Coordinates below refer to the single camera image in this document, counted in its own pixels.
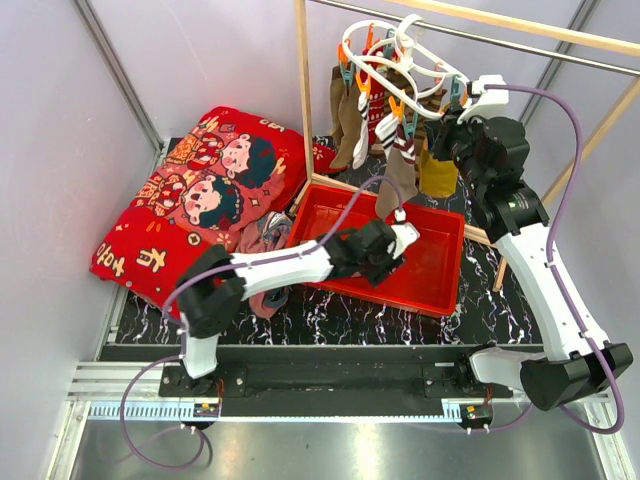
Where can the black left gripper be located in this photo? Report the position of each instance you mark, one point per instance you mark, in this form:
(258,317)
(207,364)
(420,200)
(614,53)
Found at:
(387,266)

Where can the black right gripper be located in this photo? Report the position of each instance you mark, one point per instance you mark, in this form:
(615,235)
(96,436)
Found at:
(440,132)

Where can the maroon striped cuff sock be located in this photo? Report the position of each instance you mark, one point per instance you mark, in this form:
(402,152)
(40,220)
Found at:
(400,169)

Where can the red christmas sock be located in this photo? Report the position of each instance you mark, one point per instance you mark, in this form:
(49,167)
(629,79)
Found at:
(377,111)

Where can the white sock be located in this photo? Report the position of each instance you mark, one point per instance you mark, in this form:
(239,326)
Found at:
(386,131)
(360,150)

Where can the tan sock brown cuff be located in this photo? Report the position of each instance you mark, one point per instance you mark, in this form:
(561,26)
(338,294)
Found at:
(336,92)
(350,122)

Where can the white round clip hanger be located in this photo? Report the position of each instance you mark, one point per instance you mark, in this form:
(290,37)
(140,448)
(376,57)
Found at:
(425,71)

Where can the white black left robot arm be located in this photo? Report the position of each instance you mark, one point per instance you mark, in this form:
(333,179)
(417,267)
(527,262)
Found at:
(211,292)

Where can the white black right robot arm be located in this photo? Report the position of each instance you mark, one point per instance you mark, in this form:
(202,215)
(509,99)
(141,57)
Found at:
(578,359)

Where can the brown hanging sock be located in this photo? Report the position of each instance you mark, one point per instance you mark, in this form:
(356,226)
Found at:
(416,122)

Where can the mustard yellow hanging sock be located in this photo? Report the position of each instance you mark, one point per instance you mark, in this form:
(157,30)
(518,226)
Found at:
(437,179)

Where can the red plastic bin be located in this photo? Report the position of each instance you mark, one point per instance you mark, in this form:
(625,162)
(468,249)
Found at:
(427,283)

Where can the pink and teal garment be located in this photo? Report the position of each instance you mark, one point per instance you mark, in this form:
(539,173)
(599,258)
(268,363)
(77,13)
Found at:
(269,233)

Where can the red cartoon bear pillow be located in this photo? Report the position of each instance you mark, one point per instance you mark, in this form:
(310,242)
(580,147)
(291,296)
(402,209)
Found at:
(229,171)

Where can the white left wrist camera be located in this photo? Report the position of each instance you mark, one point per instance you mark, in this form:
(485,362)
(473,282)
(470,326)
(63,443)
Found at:
(405,233)

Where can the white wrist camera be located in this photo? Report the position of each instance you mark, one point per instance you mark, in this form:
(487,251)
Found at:
(487,98)
(405,233)

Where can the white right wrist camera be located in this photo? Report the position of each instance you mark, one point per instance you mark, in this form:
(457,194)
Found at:
(487,98)

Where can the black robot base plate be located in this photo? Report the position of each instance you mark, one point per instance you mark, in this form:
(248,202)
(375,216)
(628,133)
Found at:
(431,371)

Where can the wooden rack frame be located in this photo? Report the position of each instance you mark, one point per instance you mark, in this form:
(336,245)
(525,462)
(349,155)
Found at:
(570,35)

